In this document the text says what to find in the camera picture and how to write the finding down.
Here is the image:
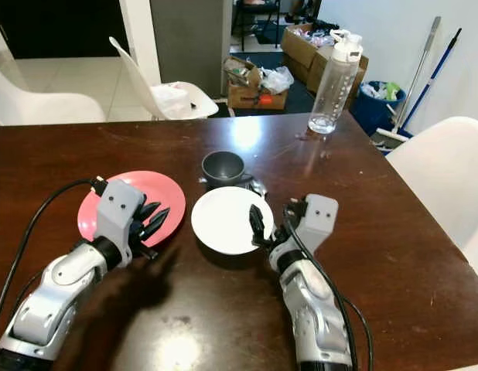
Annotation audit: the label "white round bowl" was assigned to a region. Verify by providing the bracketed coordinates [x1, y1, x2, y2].
[191, 185, 275, 256]

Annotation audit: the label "pink round plate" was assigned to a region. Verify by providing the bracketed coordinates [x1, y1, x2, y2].
[77, 170, 186, 243]

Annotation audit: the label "metal spoon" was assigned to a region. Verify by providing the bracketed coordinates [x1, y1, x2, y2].
[245, 178, 269, 196]

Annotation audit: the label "dark grey mug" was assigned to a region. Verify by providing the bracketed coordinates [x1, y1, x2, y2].
[200, 151, 251, 189]

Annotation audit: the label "dark brown wooden table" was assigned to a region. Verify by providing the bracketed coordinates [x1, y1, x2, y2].
[0, 112, 478, 371]

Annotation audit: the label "white plastic bag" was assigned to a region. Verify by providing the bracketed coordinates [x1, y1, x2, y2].
[151, 81, 197, 118]

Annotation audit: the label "small open cardboard box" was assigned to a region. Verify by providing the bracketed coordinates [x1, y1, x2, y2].
[225, 56, 290, 110]

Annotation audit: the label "crumpled clear plastic bag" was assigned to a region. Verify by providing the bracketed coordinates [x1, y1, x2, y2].
[259, 66, 294, 95]

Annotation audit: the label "blue waste bin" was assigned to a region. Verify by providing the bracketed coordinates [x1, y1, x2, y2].
[351, 81, 411, 136]

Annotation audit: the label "clear plastic water bottle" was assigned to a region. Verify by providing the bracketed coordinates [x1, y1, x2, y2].
[308, 29, 365, 134]

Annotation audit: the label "white shell chair wooden legs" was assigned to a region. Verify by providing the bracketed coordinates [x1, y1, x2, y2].
[386, 116, 478, 283]

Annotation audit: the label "large brown cardboard box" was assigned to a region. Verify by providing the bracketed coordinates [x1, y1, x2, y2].
[282, 23, 370, 101]

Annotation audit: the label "black metal chair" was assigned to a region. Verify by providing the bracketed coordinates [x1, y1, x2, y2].
[231, 0, 278, 47]

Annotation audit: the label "silver mop pole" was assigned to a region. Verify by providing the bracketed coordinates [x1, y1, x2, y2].
[372, 15, 442, 148]

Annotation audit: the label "blue broom pole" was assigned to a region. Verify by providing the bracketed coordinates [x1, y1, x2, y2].
[398, 28, 463, 132]

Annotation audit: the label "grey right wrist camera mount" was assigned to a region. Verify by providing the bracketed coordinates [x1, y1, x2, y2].
[297, 193, 339, 252]

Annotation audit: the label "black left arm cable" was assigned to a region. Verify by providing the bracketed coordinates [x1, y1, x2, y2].
[0, 178, 108, 333]

